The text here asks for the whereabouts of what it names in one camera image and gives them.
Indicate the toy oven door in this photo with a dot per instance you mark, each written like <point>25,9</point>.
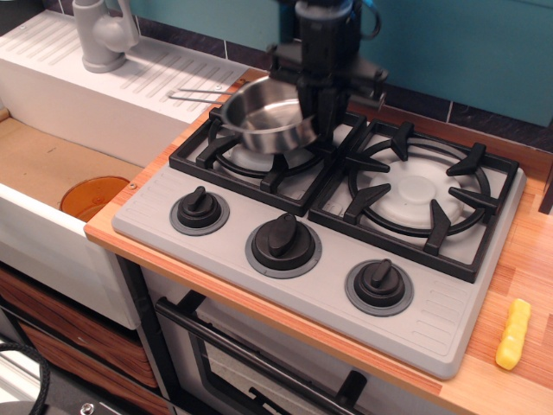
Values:
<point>254,383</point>

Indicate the stainless steel pan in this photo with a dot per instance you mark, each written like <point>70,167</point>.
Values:
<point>263,115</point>

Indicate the black burner grate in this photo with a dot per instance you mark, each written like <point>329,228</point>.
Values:
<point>289,181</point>
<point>422,198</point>

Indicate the wood grain drawer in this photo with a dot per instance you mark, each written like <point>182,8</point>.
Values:
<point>82,342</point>

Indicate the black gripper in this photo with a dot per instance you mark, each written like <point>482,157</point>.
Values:
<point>356,77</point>

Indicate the black right stove knob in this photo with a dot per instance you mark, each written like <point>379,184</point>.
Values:
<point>379,288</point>

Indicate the orange plastic plate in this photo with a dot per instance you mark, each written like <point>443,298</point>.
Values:
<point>87,198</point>

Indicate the black middle stove knob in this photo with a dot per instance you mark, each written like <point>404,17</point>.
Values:
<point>283,248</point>

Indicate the grey toy faucet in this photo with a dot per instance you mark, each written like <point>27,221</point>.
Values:
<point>104,38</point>

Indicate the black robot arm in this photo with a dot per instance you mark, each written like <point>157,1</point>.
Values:
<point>325,66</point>

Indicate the black right burner grate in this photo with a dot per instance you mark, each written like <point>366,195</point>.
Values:
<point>422,198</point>

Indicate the black left burner grate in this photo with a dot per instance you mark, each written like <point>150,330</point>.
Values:
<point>289,181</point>

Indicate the black left stove knob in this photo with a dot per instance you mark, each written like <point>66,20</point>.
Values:
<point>199,213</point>

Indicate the grey toy stove top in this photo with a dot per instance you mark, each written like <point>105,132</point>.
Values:
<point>432,334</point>

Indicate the black stove knob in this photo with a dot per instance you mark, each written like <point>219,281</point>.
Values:
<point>283,248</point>
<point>199,213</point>
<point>379,288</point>

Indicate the white toy sink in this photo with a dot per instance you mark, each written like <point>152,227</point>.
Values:
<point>62,125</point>

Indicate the yellow toy fry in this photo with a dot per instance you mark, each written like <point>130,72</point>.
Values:
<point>511,345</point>

